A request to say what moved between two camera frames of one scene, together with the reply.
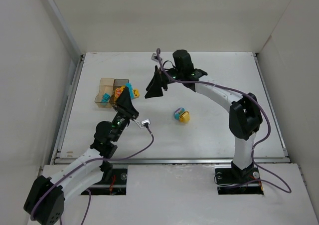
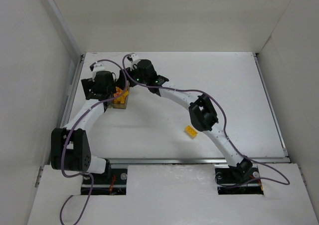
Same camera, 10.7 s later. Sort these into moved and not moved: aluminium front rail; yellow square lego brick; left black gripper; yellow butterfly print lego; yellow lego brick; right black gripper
Moved: yellow lego brick; yellow square lego brick; left black gripper; right black gripper
Not moved: aluminium front rail; yellow butterfly print lego
